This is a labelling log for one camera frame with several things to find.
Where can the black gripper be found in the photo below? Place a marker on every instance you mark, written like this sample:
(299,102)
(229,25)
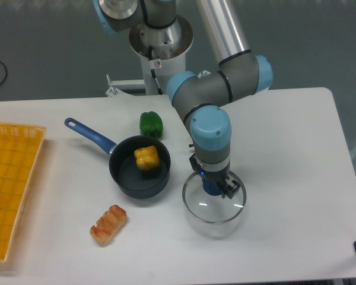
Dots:
(215,172)

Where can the glass pot lid blue knob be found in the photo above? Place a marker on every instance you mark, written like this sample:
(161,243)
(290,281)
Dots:
(207,205)

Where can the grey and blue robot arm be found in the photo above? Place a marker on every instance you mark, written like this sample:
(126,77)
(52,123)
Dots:
(199,99)

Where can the yellow toy bell pepper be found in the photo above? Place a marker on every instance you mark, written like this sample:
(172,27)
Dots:
(147,158)

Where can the green toy bell pepper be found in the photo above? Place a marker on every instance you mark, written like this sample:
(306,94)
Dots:
(151,125)

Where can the toy bread loaf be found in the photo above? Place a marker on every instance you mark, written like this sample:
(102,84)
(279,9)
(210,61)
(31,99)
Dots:
(108,225)

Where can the yellow woven basket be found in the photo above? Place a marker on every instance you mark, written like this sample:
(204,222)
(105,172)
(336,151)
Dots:
(20,145)

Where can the dark pot with blue handle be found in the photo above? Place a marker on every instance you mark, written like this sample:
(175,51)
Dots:
(133,181)

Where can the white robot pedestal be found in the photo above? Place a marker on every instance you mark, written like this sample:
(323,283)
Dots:
(162,54)

